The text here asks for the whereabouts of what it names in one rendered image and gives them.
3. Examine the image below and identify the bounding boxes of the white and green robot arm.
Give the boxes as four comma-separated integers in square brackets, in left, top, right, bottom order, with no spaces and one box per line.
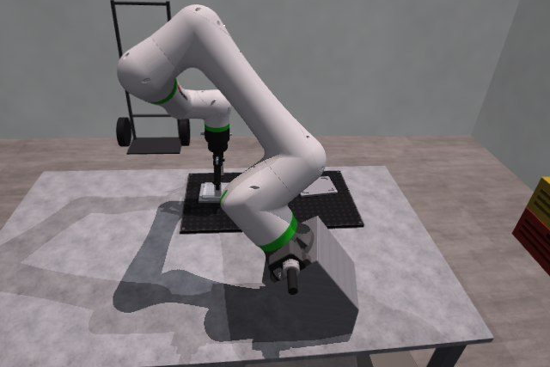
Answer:
[117,4,327,295]

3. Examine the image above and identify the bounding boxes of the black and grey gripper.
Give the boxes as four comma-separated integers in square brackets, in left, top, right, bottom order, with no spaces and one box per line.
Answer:
[208,142,228,197]

